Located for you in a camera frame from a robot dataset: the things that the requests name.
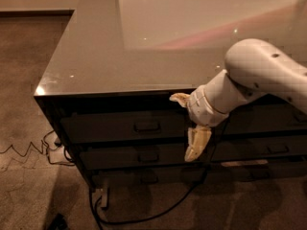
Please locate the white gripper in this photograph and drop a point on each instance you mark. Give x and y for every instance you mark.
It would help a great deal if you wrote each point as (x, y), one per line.
(201, 108)

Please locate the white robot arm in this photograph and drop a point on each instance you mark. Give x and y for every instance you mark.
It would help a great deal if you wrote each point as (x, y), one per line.
(252, 69)

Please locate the dark glossy drawer cabinet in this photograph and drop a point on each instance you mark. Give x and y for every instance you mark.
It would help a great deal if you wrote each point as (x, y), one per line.
(133, 55)

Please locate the dark baseboard strip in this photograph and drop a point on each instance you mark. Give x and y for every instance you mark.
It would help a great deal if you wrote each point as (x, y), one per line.
(4, 14)

